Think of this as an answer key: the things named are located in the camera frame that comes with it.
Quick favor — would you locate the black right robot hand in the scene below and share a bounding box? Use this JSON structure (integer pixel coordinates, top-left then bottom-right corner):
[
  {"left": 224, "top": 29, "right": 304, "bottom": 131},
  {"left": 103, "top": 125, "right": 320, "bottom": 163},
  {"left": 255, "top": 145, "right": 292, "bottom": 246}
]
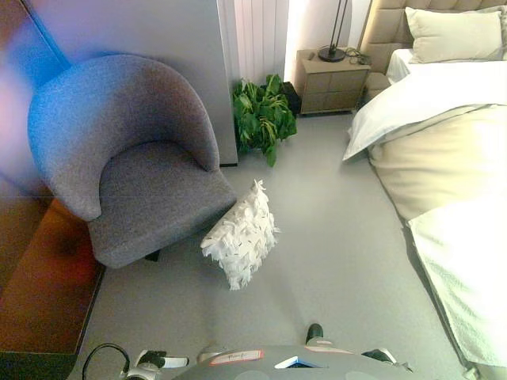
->
[{"left": 361, "top": 347, "right": 398, "bottom": 363}]

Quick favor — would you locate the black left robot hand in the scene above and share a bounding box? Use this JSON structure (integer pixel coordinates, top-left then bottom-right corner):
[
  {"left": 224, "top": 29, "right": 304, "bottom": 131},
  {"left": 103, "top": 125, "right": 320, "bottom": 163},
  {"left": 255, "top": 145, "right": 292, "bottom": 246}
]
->
[{"left": 133, "top": 349, "right": 190, "bottom": 373}]

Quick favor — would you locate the white feathered throw pillow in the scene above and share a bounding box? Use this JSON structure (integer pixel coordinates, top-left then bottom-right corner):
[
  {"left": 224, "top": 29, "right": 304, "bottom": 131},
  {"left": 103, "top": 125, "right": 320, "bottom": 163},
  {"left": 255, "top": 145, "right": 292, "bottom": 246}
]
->
[{"left": 200, "top": 178, "right": 282, "bottom": 292}]

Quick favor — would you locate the beige bed pillow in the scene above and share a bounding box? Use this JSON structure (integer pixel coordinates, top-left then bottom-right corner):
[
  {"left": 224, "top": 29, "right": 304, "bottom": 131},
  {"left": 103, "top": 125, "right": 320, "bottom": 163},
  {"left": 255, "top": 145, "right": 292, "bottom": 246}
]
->
[{"left": 404, "top": 6, "right": 507, "bottom": 64}]

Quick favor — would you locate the silver right robot leg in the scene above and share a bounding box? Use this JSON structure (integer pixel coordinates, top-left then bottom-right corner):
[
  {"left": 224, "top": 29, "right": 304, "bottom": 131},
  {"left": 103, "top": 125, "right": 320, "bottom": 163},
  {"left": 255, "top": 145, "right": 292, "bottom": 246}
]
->
[{"left": 303, "top": 335, "right": 334, "bottom": 350}]

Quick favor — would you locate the grey robot torso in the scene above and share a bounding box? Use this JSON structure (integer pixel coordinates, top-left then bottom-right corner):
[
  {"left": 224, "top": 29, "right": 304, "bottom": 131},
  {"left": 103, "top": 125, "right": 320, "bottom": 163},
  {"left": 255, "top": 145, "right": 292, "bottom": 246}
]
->
[{"left": 172, "top": 344, "right": 413, "bottom": 380}]

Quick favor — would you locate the white textured bed throw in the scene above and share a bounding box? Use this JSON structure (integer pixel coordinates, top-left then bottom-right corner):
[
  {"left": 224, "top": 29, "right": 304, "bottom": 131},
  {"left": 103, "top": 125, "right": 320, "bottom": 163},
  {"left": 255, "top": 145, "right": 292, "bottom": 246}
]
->
[{"left": 407, "top": 197, "right": 507, "bottom": 367}]

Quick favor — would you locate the brown wooden table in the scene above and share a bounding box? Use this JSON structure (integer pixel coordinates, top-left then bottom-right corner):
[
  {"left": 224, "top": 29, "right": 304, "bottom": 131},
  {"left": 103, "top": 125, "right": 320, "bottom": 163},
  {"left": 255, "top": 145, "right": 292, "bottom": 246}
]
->
[{"left": 0, "top": 189, "right": 106, "bottom": 380}]

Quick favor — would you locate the grey fabric tub armchair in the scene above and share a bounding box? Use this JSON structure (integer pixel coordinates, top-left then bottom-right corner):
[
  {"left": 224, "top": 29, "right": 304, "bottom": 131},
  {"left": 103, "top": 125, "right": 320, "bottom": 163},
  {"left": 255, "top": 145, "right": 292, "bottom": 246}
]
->
[{"left": 27, "top": 54, "right": 238, "bottom": 270}]

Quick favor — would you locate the beige bed blanket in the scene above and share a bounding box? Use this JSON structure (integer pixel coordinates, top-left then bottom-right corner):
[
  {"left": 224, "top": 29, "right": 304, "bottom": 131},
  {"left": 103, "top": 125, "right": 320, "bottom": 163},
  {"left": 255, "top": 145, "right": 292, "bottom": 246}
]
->
[{"left": 368, "top": 104, "right": 507, "bottom": 222}]

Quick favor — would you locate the green leafy potted plant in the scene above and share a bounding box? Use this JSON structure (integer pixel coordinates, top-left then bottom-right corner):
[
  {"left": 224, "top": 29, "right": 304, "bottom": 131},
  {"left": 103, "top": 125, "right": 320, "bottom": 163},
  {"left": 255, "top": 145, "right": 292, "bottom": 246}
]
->
[{"left": 231, "top": 74, "right": 298, "bottom": 168}]

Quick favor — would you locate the black box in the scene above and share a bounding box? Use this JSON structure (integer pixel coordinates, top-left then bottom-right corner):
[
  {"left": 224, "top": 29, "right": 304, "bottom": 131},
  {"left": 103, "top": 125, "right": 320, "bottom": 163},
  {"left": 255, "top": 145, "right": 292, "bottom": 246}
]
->
[{"left": 283, "top": 81, "right": 302, "bottom": 116}]

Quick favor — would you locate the white duvet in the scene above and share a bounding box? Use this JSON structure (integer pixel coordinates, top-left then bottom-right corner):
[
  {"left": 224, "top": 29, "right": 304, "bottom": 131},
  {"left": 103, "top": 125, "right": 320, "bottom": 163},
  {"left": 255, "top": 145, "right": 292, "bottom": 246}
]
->
[{"left": 342, "top": 49, "right": 507, "bottom": 162}]

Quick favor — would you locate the beige bedside nightstand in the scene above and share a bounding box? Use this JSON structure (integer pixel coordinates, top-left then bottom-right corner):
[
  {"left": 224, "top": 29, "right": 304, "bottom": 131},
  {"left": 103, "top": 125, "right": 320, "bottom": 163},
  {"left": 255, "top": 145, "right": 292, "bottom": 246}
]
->
[{"left": 295, "top": 49, "right": 372, "bottom": 116}]

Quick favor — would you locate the black floor lamp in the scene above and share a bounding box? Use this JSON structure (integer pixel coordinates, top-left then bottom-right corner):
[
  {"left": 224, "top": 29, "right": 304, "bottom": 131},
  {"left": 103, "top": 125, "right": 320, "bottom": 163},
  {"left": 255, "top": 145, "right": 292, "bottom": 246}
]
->
[{"left": 318, "top": 0, "right": 352, "bottom": 63}]

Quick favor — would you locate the beige tufted headboard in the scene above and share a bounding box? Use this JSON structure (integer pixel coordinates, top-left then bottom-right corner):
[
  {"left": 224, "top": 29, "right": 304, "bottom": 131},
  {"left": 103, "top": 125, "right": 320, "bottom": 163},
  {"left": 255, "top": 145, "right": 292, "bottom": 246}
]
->
[{"left": 358, "top": 0, "right": 507, "bottom": 76}]

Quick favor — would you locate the white ribbed panel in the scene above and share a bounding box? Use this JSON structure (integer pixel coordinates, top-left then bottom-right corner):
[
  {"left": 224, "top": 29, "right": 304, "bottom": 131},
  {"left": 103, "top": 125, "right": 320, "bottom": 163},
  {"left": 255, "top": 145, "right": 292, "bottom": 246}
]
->
[{"left": 233, "top": 0, "right": 289, "bottom": 82}]

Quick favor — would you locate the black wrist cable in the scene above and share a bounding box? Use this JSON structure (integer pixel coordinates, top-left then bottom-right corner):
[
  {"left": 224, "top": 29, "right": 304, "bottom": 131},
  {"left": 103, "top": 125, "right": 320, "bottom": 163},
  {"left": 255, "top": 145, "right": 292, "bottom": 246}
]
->
[{"left": 81, "top": 342, "right": 132, "bottom": 380}]

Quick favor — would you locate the black tangled charger cable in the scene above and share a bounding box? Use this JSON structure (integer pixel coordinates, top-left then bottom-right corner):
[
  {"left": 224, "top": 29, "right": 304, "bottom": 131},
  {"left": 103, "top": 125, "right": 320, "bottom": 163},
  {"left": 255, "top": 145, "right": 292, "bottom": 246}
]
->
[{"left": 344, "top": 46, "right": 372, "bottom": 66}]

